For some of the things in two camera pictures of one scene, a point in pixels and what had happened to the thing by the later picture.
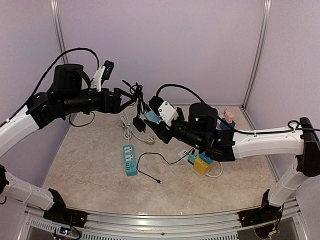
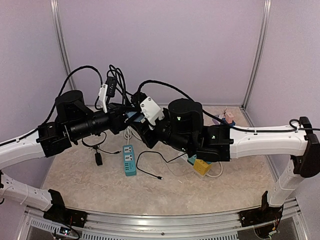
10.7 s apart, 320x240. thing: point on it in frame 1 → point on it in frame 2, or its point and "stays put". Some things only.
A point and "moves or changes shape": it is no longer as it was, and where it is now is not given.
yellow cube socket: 201,166 stays put
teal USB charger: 192,158 stays put
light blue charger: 151,116 moves or changes shape
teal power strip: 130,160 stays put
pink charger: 229,117 stays put
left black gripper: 113,106 → 117,118
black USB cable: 136,91 → 119,81
